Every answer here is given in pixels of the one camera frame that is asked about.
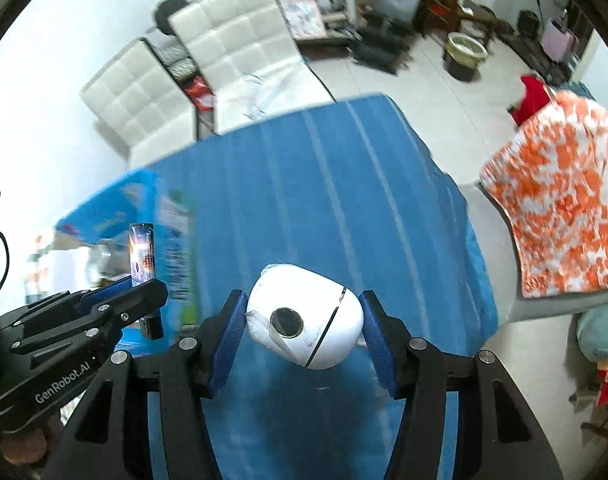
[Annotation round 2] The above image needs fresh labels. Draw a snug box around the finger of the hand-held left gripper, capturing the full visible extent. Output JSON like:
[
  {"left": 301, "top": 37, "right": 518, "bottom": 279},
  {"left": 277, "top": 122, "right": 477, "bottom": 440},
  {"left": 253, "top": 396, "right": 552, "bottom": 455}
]
[
  {"left": 11, "top": 279, "right": 170, "bottom": 361},
  {"left": 0, "top": 274, "right": 135, "bottom": 334}
]

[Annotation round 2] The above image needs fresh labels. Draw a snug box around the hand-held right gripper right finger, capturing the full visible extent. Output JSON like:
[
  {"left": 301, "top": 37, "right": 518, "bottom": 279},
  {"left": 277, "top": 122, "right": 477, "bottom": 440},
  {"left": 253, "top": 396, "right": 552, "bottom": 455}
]
[{"left": 359, "top": 289, "right": 565, "bottom": 480}]

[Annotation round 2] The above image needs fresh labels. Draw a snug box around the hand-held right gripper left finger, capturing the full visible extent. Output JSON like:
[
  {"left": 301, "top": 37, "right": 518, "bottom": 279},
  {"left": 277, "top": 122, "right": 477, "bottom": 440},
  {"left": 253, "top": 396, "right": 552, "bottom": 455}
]
[{"left": 43, "top": 289, "right": 249, "bottom": 480}]

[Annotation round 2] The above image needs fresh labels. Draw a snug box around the small printed bottle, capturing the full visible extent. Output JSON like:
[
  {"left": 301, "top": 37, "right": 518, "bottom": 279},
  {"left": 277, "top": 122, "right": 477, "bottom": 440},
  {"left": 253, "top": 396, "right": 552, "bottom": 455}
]
[{"left": 128, "top": 222, "right": 165, "bottom": 341}]

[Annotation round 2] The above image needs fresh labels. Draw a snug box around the blue cardboard box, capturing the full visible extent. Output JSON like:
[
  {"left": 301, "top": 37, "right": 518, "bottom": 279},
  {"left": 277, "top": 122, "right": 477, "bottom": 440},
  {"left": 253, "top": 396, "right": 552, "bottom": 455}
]
[{"left": 54, "top": 169, "right": 201, "bottom": 352}]

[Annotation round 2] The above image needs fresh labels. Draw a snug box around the white egg-shaped device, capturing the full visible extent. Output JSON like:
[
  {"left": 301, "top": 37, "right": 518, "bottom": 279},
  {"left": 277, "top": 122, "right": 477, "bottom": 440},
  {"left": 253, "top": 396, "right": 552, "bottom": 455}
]
[{"left": 245, "top": 262, "right": 365, "bottom": 371}]

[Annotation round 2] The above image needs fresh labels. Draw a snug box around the person's left hand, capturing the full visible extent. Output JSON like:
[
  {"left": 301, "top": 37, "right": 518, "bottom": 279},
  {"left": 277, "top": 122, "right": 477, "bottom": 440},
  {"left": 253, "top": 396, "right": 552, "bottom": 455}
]
[{"left": 1, "top": 412, "right": 66, "bottom": 467}]

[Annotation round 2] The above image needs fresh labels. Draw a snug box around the orange green plaid cloth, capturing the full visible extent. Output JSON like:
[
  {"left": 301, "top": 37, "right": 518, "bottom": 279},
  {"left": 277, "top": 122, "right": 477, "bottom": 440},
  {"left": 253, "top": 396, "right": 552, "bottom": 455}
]
[{"left": 23, "top": 232, "right": 61, "bottom": 307}]

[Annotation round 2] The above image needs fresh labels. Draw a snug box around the blue striped tablecloth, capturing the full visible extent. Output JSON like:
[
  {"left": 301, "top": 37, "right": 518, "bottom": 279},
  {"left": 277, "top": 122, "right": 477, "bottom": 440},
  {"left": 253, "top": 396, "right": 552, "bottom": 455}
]
[{"left": 126, "top": 92, "right": 500, "bottom": 480}]

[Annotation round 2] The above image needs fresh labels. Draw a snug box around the white padded chair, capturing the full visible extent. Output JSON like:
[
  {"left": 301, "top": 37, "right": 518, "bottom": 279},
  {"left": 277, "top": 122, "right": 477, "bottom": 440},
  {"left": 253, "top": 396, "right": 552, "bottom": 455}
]
[
  {"left": 168, "top": 0, "right": 337, "bottom": 136},
  {"left": 80, "top": 37, "right": 200, "bottom": 169}
]

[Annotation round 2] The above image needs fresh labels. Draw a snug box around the red bag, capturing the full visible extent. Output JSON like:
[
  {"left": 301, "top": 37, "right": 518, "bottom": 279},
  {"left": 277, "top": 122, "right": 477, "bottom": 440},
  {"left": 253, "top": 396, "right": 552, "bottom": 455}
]
[{"left": 184, "top": 75, "right": 215, "bottom": 111}]

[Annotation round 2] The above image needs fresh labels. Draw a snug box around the teal cloth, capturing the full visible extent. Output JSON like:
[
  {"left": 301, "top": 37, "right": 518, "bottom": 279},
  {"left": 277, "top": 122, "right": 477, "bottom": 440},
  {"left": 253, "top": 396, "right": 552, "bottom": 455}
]
[{"left": 576, "top": 302, "right": 608, "bottom": 364}]

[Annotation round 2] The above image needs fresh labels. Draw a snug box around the orange floral cloth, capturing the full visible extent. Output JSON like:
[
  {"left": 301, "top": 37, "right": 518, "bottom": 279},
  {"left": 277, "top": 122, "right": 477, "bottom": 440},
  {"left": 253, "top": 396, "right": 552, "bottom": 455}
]
[{"left": 478, "top": 91, "right": 608, "bottom": 301}]

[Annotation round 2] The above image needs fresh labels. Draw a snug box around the red cloth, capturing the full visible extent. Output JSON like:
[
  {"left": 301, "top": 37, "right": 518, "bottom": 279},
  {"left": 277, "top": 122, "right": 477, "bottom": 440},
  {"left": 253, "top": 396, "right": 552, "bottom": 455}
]
[{"left": 511, "top": 74, "right": 555, "bottom": 127}]

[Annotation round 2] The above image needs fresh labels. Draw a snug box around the round waste bin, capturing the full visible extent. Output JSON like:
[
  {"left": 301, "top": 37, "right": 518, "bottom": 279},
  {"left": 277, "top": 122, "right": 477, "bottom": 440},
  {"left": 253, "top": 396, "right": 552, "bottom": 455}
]
[{"left": 443, "top": 32, "right": 489, "bottom": 83}]

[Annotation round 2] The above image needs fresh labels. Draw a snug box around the colourful printed sheet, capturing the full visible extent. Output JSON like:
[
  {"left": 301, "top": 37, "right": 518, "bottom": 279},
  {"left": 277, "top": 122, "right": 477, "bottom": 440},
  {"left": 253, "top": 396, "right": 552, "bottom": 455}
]
[{"left": 284, "top": 0, "right": 330, "bottom": 39}]

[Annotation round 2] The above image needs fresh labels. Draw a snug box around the pink suitcase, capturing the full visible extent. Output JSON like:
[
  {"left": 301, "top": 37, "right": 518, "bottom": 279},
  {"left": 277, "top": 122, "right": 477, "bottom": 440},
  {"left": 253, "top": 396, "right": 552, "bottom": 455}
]
[{"left": 541, "top": 17, "right": 580, "bottom": 64}]

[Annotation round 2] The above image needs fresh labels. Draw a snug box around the black container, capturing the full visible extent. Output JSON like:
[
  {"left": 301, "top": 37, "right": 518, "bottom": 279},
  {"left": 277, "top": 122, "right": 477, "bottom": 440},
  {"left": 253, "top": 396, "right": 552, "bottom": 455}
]
[{"left": 516, "top": 10, "right": 542, "bottom": 36}]

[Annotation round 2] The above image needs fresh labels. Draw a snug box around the black cable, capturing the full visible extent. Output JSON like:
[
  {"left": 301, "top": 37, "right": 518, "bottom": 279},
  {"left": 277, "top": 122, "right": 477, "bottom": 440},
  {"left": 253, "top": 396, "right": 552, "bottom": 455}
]
[{"left": 0, "top": 228, "right": 11, "bottom": 307}]

